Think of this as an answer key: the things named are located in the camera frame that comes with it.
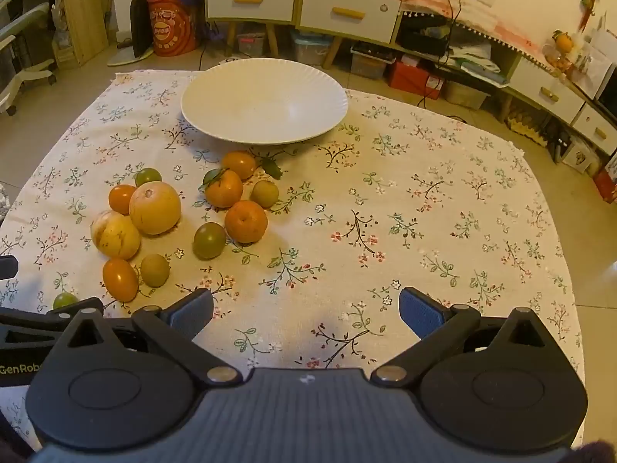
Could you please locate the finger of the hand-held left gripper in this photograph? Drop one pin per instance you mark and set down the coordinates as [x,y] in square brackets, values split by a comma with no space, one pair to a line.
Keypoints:
[58,316]
[7,267]

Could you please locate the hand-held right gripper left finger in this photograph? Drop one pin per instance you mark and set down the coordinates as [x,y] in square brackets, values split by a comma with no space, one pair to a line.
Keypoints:
[193,313]

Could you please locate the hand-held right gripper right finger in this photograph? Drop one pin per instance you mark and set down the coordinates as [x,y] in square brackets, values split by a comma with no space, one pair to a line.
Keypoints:
[422,313]

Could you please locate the small green tomato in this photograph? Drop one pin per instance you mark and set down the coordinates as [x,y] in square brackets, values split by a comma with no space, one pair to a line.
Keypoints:
[148,176]
[65,300]

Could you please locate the small yellow-green fruit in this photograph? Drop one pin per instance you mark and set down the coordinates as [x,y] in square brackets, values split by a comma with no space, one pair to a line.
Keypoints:
[155,270]
[264,194]

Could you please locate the oblong orange tomato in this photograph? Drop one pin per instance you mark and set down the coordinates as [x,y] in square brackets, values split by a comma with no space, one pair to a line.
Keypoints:
[120,279]

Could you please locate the large green tomato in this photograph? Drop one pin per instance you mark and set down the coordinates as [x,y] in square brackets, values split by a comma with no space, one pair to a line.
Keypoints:
[209,241]

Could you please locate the small yellow pepino melon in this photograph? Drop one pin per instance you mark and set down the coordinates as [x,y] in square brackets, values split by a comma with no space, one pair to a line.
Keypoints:
[115,235]

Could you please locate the plain tangerine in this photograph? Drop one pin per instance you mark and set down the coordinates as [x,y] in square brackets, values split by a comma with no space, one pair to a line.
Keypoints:
[246,222]

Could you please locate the large yellow pepino melon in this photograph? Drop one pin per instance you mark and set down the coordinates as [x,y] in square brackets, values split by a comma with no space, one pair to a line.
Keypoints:
[155,208]

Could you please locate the tangerine with small leaves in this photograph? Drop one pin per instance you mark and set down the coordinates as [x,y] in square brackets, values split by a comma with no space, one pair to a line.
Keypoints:
[224,190]

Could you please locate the round orange tomato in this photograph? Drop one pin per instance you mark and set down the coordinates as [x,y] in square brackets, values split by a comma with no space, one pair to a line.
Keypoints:
[120,199]

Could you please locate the white ribbed plate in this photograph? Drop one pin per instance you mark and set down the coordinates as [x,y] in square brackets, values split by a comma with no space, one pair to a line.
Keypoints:
[264,101]

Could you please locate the floral tablecloth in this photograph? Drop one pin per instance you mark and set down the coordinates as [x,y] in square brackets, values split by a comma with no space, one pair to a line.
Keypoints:
[337,202]

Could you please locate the tangerine with long leaf stem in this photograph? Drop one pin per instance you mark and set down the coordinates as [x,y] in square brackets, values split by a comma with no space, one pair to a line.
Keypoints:
[238,165]

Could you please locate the white office chair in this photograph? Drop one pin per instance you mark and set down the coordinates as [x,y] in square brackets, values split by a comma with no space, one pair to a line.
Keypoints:
[24,72]

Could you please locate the yellow egg tray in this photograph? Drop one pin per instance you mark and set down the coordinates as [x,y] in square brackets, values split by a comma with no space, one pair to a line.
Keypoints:
[528,128]

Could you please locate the white printed box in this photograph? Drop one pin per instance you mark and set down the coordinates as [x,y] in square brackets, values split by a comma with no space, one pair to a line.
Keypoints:
[578,156]

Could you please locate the beige storage box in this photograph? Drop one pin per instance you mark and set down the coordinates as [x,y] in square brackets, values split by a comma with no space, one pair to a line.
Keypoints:
[465,95]

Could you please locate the red gift box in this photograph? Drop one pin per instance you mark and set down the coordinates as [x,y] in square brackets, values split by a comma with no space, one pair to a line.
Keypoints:
[607,178]

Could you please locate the red cardboard box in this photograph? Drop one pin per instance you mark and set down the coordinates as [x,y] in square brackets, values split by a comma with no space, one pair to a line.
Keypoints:
[414,79]

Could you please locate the white oval floor board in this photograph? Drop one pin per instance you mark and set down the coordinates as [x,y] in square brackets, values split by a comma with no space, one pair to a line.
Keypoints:
[125,60]

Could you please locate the long wooden TV console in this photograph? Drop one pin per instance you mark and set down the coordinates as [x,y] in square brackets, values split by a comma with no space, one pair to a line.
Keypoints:
[544,91]

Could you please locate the pile of folded clothes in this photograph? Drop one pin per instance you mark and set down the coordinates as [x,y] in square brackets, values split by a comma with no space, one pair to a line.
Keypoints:
[477,65]

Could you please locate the clear box with black lid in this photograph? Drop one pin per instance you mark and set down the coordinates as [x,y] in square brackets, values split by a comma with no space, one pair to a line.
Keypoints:
[371,62]

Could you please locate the wooden desk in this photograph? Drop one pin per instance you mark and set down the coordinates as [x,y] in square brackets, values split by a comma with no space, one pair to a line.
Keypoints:
[84,9]

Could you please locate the small clear storage box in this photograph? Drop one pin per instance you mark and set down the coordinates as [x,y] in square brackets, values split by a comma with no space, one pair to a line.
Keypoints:
[250,44]

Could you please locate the black bag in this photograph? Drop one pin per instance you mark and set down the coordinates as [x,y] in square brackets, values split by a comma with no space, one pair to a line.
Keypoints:
[424,36]

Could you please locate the black upright panel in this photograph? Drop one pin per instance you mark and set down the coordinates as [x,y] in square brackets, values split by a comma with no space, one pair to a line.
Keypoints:
[140,24]

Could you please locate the blue-lid storage box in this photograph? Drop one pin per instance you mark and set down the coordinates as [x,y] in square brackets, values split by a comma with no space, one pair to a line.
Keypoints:
[311,49]

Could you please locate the red printed bucket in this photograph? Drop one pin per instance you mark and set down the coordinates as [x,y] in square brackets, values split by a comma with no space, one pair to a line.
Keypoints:
[171,21]

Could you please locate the pink fringed cloth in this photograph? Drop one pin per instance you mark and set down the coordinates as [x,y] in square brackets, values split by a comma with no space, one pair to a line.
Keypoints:
[482,24]

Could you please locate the orange fruit ornament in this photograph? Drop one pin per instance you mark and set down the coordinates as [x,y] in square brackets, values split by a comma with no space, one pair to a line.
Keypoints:
[563,41]

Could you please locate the low wooden drawer cabinet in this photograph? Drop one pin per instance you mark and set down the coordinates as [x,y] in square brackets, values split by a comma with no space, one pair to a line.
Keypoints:
[347,12]

